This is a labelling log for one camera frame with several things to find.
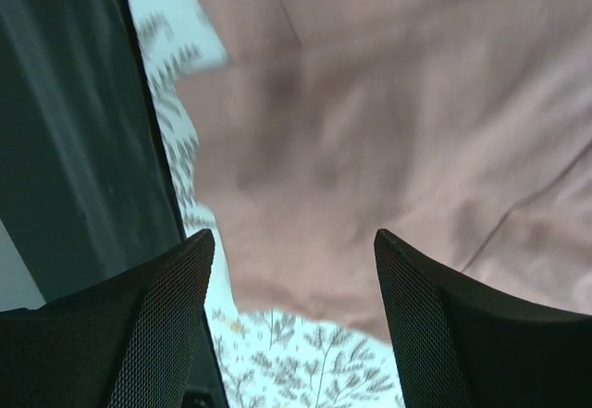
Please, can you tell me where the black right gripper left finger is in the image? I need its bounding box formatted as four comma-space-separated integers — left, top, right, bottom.
1, 229, 223, 407

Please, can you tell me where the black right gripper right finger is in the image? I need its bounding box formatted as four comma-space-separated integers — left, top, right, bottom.
374, 229, 591, 408

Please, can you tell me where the pink t shirt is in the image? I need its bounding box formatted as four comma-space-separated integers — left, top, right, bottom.
178, 0, 591, 339

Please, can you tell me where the floral patterned table mat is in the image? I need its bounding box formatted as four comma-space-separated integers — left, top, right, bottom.
129, 0, 403, 407

